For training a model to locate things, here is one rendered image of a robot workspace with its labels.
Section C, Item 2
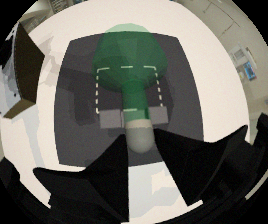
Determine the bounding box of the green glass bottle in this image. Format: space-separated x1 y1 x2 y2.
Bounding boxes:
91 23 169 153

